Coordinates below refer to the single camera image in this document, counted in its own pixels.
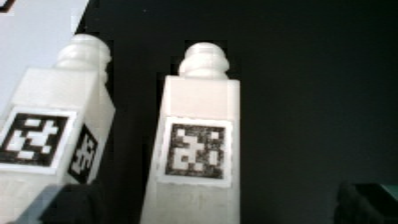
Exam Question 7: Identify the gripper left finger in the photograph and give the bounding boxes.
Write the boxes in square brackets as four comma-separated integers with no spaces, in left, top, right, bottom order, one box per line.
[39,184,108,224]

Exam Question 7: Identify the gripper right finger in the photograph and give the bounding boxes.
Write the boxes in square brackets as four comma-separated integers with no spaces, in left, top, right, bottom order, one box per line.
[334,182,398,224]

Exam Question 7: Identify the white table leg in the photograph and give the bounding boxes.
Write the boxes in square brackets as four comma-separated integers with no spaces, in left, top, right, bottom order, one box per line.
[0,34,115,224]
[140,42,240,224]

